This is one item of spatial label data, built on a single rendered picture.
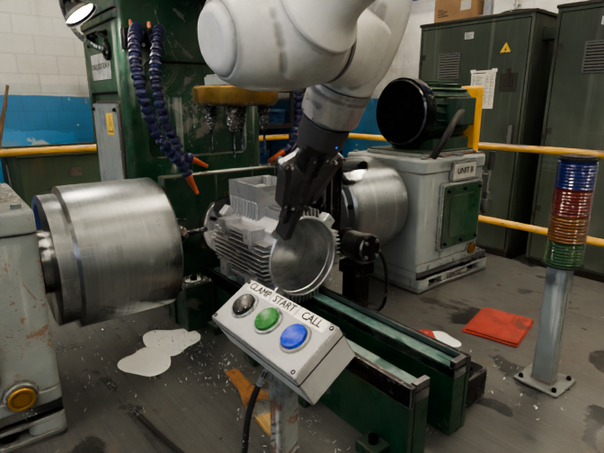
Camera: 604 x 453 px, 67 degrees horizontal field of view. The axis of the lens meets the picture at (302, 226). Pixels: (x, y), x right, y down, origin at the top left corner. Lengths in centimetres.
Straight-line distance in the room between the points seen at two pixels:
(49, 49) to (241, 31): 572
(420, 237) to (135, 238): 74
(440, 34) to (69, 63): 408
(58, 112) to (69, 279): 538
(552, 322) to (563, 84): 309
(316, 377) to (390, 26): 41
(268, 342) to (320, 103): 33
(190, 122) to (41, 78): 497
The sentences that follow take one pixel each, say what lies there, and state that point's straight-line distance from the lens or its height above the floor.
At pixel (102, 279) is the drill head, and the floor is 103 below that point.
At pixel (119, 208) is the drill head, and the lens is 82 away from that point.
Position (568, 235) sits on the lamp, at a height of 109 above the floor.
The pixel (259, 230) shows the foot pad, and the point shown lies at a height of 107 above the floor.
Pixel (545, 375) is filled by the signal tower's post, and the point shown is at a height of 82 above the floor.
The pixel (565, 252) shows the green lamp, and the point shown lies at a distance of 89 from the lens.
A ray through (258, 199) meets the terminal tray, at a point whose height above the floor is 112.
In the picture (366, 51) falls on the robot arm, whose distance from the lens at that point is 59.
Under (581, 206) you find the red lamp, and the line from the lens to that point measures 87.
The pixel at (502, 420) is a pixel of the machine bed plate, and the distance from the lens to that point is 88.
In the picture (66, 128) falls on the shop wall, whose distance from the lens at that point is 615.
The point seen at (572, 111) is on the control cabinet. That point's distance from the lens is 388.
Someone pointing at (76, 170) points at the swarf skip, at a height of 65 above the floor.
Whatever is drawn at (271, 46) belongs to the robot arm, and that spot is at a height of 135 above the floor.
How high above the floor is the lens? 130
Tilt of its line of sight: 15 degrees down
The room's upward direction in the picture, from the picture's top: straight up
